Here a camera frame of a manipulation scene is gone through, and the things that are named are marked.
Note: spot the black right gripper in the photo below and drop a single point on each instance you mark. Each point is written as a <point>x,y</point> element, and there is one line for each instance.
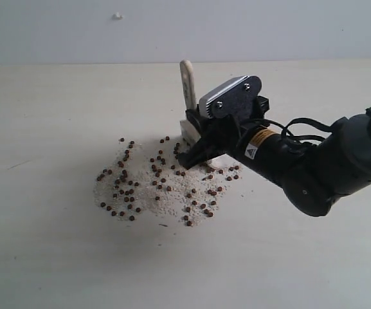
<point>249,141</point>

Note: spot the white wooden paint brush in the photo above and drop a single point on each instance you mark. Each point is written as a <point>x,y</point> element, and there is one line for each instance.
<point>188,103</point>

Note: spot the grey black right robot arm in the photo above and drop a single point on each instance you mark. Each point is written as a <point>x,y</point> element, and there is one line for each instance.
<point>313,171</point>

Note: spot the pile of beans and rice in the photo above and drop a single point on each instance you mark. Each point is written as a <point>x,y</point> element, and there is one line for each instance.
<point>147,177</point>

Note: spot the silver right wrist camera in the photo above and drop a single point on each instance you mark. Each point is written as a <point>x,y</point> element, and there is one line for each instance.
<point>234,97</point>

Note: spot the white wall hook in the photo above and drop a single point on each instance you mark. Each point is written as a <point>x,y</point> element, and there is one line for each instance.
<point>117,16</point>

